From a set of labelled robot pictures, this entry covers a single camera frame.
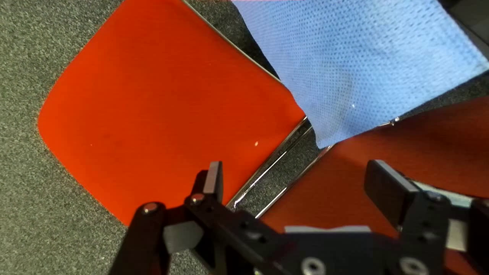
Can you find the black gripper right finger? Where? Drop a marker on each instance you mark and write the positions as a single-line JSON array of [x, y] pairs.
[[388, 190]]

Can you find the blue cloth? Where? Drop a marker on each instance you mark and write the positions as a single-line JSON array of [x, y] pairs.
[[357, 65]]

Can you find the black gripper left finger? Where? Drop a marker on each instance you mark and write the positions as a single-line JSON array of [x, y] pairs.
[[208, 186]]

